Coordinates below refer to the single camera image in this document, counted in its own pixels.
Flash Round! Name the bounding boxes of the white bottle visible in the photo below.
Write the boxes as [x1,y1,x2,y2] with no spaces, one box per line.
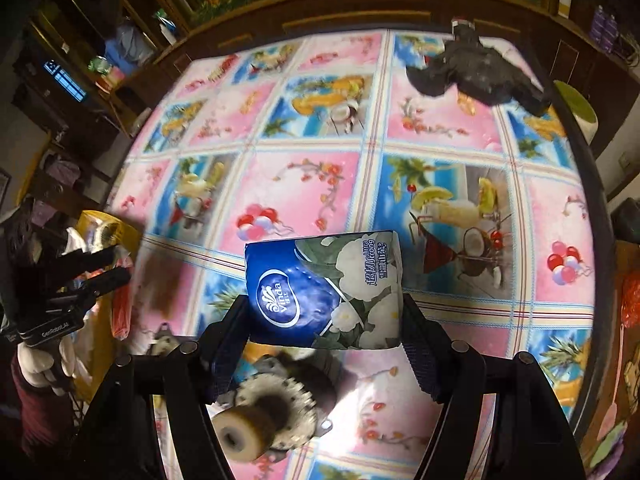
[157,10,178,46]

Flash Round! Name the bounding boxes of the blue bag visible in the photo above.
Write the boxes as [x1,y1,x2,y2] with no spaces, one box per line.
[105,22,156,68]

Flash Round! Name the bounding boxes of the purple cloth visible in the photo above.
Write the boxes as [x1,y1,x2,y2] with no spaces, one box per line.
[42,152,83,191]

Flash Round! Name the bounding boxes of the colourful printed panel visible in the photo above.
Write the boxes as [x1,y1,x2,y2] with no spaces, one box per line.
[582,240,640,480]

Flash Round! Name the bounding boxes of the pink and green packets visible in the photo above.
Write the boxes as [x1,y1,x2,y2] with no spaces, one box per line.
[90,57,126,91]

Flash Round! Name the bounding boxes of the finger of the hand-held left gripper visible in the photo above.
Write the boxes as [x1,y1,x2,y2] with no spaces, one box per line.
[47,266,132,313]
[57,246,118,276]

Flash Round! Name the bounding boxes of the yellow plastic bag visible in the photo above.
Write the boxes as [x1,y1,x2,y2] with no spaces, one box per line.
[65,209,146,401]

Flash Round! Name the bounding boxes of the large motor with beige pulley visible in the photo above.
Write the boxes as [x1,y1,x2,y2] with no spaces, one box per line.
[210,350,336,465]

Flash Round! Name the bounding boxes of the black dusty plastic part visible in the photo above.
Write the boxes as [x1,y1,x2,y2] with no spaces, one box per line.
[405,17,553,116]

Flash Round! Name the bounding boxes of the person's left forearm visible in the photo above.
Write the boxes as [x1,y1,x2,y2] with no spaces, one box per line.
[10,360,76,461]

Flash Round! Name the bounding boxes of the blue floral tissue pack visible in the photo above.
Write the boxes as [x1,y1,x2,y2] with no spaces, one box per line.
[244,230,405,351]

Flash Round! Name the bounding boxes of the purple spray can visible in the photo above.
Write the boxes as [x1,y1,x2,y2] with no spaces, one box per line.
[590,5,606,48]
[602,12,621,53]

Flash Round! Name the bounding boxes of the tangled black cables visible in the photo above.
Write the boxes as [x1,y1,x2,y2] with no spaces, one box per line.
[617,32,640,68]

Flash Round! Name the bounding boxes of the green topped white stool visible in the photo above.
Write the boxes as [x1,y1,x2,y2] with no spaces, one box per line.
[552,80,598,143]

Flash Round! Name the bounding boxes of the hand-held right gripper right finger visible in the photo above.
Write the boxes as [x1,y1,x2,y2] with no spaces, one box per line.
[400,292,586,480]

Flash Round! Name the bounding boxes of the orange plastic bag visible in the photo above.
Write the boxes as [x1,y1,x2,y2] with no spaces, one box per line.
[111,285,135,338]

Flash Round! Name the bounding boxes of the person's left hand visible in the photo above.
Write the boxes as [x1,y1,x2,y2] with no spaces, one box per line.
[15,332,77,391]

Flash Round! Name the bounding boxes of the printed pink blue tablecloth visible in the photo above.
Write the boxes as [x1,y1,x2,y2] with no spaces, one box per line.
[107,30,608,480]

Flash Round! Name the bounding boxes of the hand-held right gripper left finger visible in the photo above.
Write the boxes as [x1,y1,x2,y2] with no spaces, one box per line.
[75,295,251,480]

